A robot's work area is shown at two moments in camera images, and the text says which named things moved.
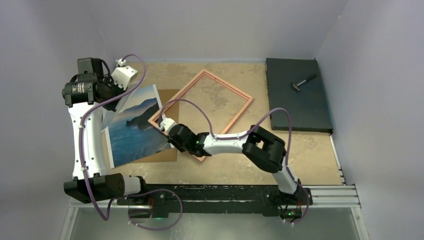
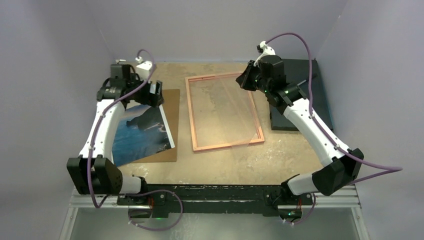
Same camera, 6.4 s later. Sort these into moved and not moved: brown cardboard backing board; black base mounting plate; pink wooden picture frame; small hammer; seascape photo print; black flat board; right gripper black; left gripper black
Moved: pink wooden picture frame; right gripper black; left gripper black
Not moved: black base mounting plate; small hammer; brown cardboard backing board; seascape photo print; black flat board
